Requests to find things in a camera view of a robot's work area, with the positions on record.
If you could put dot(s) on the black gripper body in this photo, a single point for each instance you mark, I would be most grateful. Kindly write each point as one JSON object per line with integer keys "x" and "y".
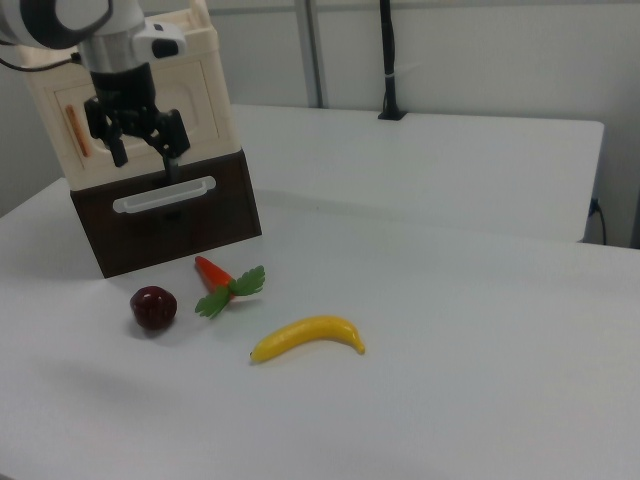
{"x": 122, "y": 95}

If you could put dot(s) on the cream plastic cabinet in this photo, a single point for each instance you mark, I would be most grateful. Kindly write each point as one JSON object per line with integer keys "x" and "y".
{"x": 210, "y": 60}

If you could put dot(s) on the cream cabinet door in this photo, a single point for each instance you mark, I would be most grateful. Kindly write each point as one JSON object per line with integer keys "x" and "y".
{"x": 200, "y": 100}

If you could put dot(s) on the black pole with base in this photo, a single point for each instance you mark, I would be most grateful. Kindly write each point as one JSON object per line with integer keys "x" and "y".
{"x": 389, "y": 60}

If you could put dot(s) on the dark red toy apple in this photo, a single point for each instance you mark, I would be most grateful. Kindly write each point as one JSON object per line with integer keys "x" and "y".
{"x": 152, "y": 307}

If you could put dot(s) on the orange toy carrot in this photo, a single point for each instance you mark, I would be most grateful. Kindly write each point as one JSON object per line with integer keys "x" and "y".
{"x": 215, "y": 275}

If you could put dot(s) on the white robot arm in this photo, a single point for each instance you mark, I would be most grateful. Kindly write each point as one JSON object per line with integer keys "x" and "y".
{"x": 125, "y": 15}

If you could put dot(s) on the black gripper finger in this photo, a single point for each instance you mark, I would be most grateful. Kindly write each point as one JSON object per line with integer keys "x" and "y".
{"x": 116, "y": 145}
{"x": 170, "y": 140}

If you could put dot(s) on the yellow toy banana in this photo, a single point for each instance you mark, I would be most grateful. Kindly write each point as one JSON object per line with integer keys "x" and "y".
{"x": 300, "y": 335}

